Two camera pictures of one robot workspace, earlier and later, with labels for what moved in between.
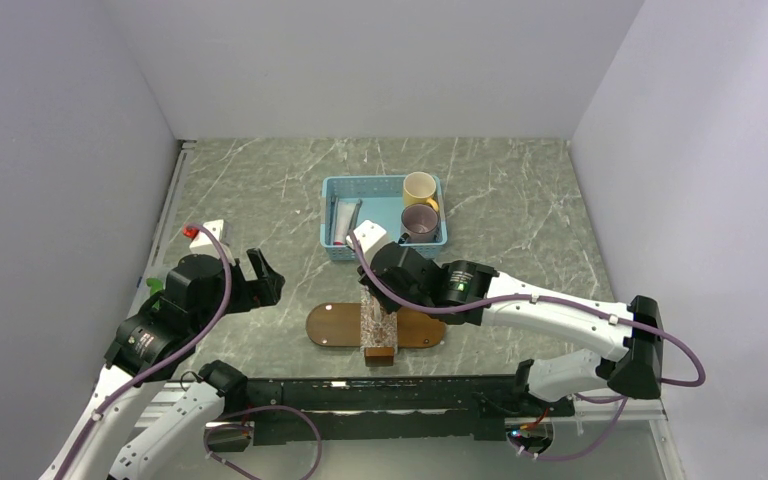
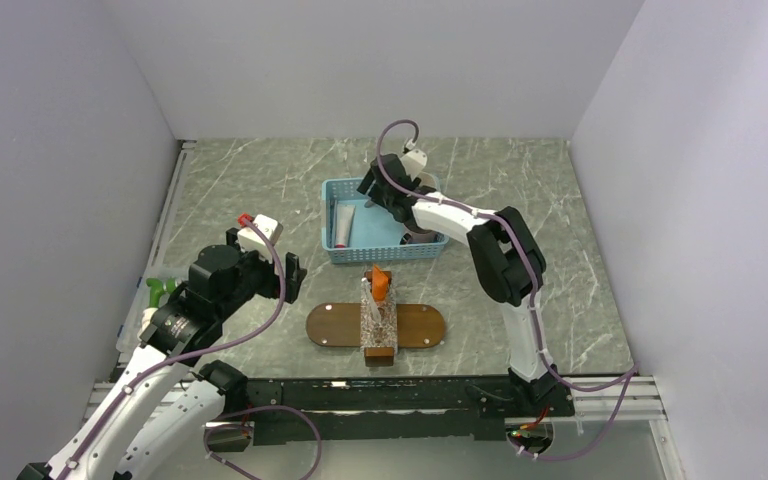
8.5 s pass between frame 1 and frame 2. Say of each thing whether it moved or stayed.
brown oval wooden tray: stayed
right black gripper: moved
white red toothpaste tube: stayed
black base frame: stayed
